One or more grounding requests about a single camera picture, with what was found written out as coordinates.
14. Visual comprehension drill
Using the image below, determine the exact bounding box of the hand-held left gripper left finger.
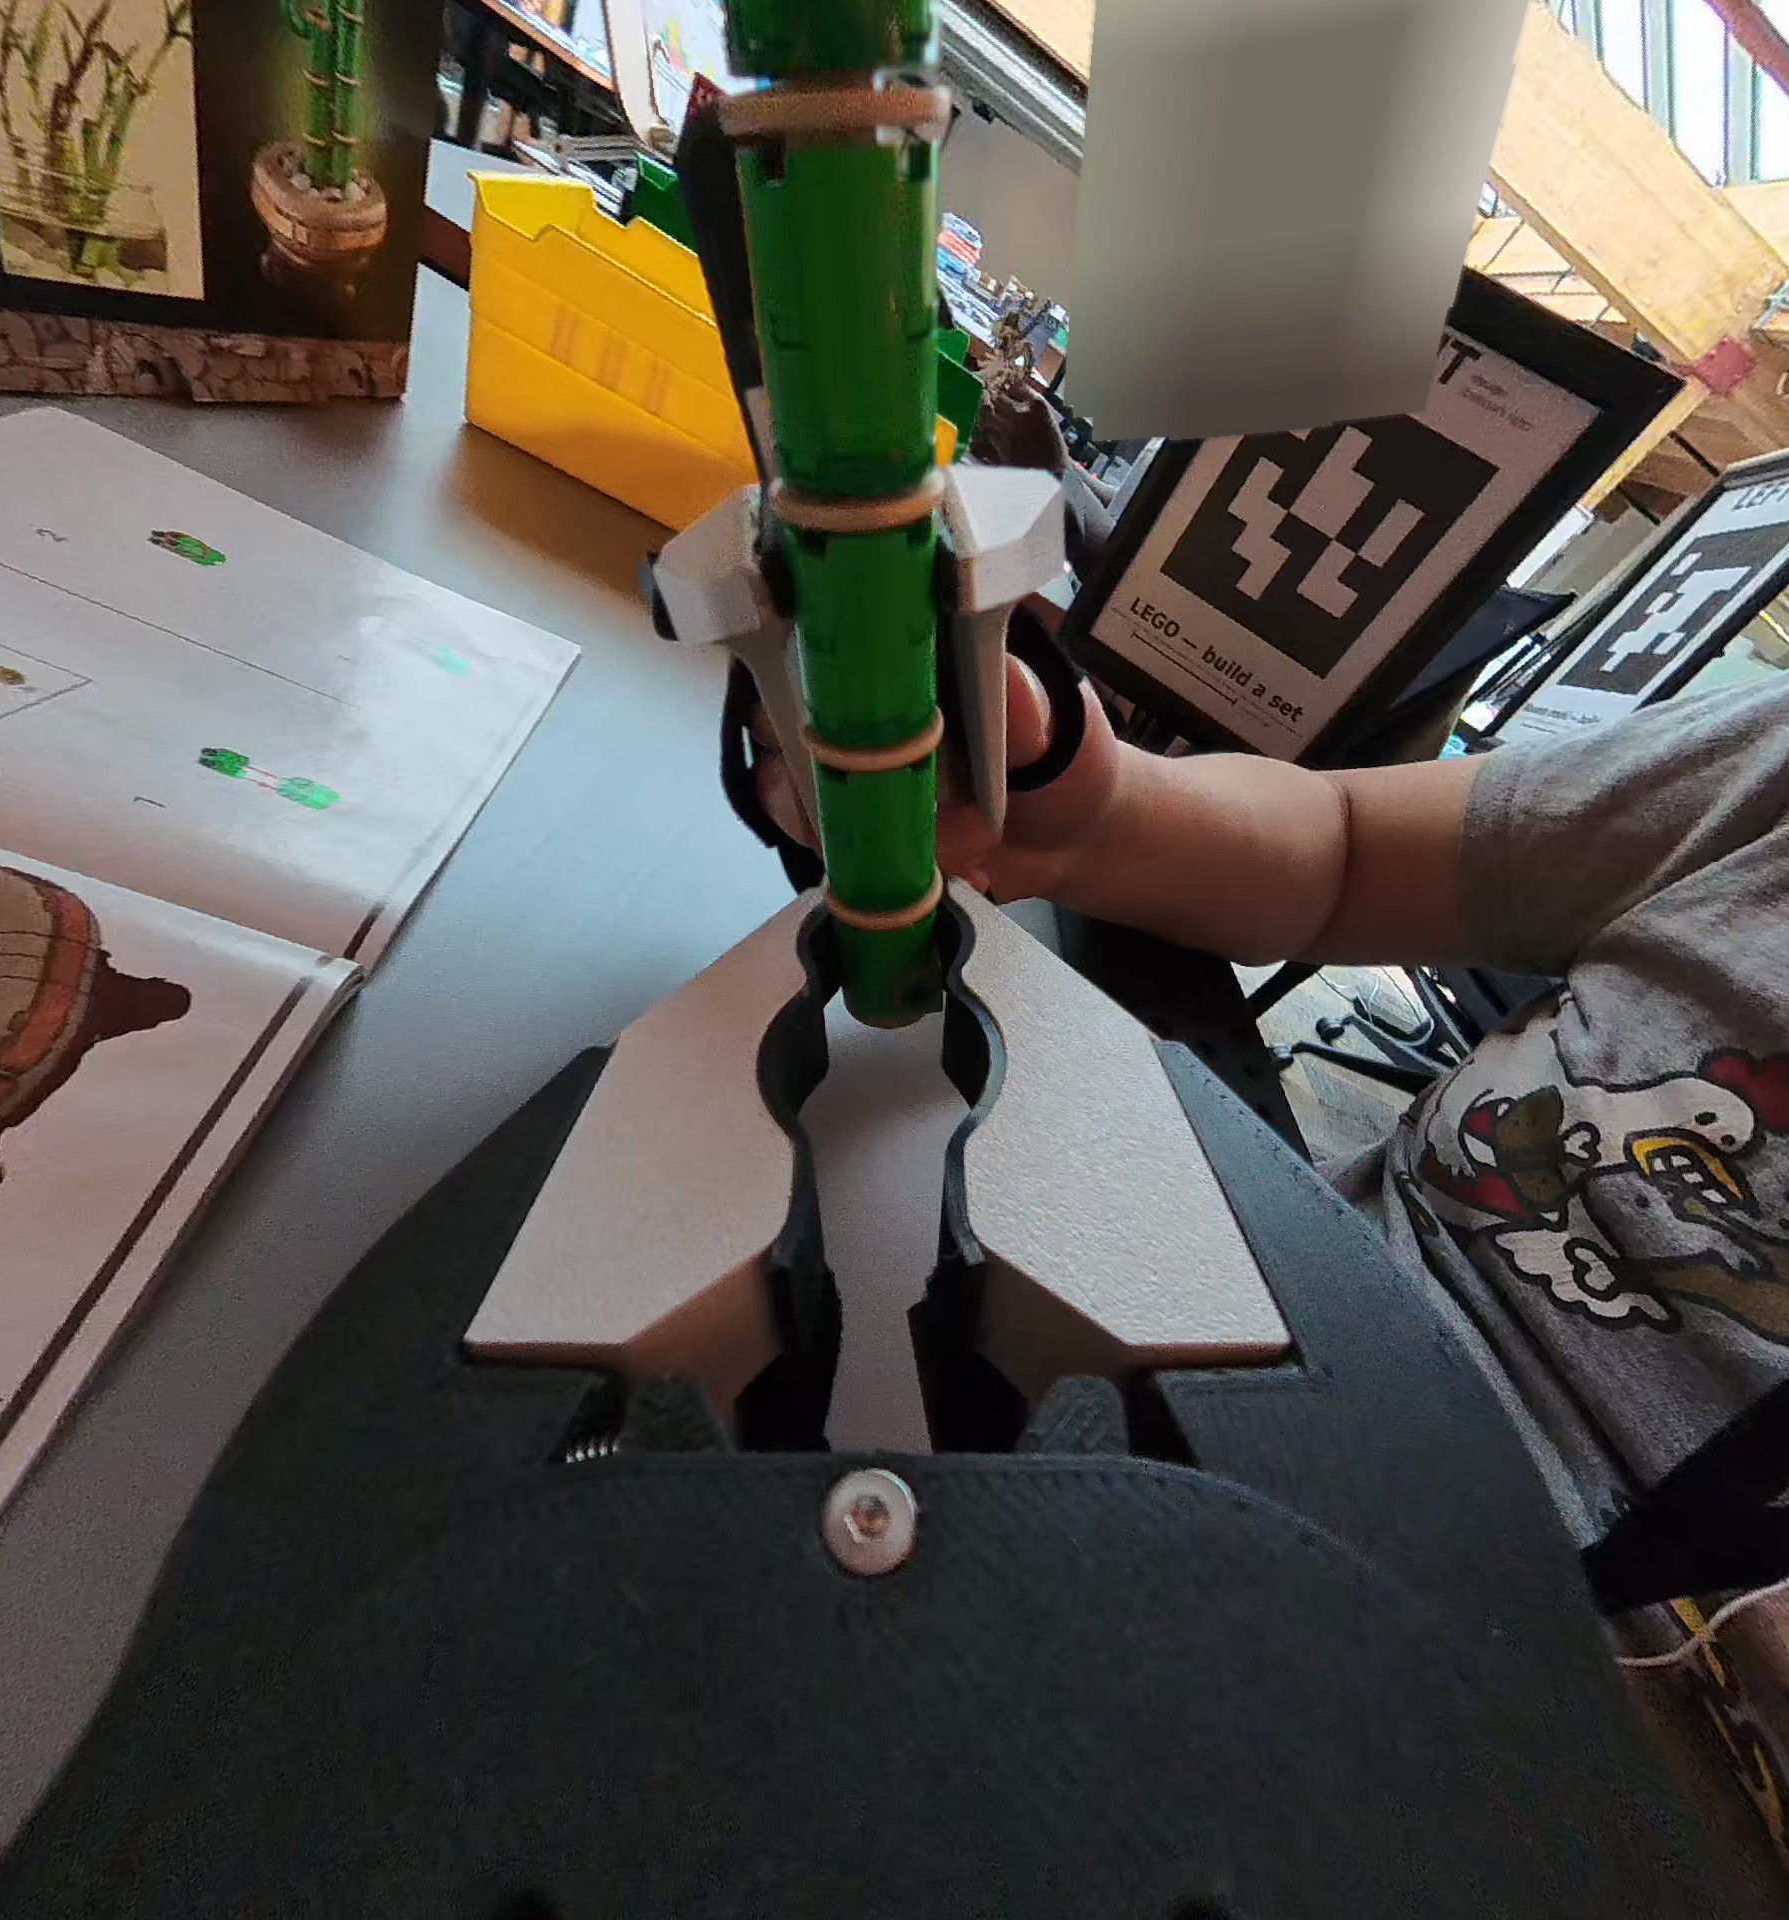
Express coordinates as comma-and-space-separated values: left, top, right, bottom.
462, 885, 842, 1452

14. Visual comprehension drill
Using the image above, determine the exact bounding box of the yellow plastic bin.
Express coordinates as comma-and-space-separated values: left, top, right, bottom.
466, 169, 764, 530

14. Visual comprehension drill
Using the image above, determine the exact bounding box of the office chair base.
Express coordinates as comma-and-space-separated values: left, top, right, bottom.
1254, 960, 1470, 1098

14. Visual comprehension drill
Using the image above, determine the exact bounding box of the black strap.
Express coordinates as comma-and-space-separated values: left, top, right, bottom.
1580, 1321, 1789, 1618

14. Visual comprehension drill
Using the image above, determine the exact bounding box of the grey desk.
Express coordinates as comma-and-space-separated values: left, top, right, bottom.
0, 261, 1076, 1920

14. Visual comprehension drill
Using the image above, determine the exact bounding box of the white cable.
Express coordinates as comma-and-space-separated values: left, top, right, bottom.
1614, 1512, 1789, 1670

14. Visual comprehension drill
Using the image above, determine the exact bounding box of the dark bamboo set box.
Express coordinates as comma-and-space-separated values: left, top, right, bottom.
0, 0, 439, 403

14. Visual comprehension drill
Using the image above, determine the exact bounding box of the black perforated desk pad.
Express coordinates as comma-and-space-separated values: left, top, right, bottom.
1052, 896, 1316, 1160

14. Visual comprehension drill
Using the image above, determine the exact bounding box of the green plastic bin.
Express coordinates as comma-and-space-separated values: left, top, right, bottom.
628, 147, 986, 441

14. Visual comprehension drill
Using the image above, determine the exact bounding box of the green brick bamboo stalk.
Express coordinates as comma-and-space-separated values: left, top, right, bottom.
721, 0, 958, 1032

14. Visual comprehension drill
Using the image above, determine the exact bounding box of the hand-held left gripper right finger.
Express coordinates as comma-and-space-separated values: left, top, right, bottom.
916, 885, 1299, 1452

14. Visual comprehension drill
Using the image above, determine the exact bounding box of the framed marker sign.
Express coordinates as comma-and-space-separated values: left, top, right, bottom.
1059, 270, 1687, 767
1463, 432, 1789, 752

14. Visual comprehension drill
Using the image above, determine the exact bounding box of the open instruction booklet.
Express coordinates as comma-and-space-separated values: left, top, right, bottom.
0, 408, 584, 1606

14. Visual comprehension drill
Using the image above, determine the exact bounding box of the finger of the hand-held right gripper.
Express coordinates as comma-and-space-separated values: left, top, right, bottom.
652, 481, 825, 770
936, 466, 1071, 836

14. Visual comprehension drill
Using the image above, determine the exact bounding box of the person's right hand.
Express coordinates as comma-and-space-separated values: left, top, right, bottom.
751, 651, 1143, 905

